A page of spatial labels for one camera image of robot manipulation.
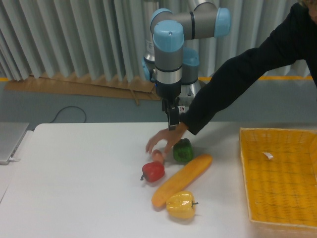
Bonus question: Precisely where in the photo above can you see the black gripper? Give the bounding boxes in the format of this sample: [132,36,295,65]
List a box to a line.
[156,82,181,130]

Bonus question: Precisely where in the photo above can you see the brown egg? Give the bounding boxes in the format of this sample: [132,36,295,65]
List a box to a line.
[152,149,164,164]

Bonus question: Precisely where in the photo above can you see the long orange bread loaf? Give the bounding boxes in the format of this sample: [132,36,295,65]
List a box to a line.
[151,154,213,208]

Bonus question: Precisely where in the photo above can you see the yellow bell pepper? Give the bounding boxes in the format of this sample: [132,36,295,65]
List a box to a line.
[166,190,199,219]

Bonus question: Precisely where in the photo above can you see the yellow woven basket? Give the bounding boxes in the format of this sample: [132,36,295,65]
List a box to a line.
[239,128,317,229]

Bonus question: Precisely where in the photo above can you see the black sleeved forearm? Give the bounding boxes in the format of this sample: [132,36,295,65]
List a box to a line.
[180,3,317,135]

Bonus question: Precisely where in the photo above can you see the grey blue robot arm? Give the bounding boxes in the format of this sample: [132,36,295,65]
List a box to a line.
[142,0,231,130]

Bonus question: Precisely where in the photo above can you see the person's bare hand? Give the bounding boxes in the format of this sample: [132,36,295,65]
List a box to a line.
[145,122,188,157]

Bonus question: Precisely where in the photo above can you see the brown cardboard sheet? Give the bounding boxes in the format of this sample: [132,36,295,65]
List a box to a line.
[5,73,159,105]

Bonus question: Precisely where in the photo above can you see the green bell pepper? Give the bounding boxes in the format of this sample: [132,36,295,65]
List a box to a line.
[173,138,194,163]

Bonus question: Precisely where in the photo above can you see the red bell pepper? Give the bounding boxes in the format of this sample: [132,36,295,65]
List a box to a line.
[140,162,165,182]

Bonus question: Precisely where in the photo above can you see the white paper label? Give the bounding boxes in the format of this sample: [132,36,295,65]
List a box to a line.
[263,152,273,160]

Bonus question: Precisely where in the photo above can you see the silver laptop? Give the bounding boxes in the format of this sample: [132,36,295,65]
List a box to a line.
[0,122,29,165]

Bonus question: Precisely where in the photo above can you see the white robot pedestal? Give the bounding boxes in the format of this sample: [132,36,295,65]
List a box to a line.
[177,79,206,122]

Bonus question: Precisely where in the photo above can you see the black floor cable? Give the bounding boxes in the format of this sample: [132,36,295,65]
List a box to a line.
[50,106,87,123]

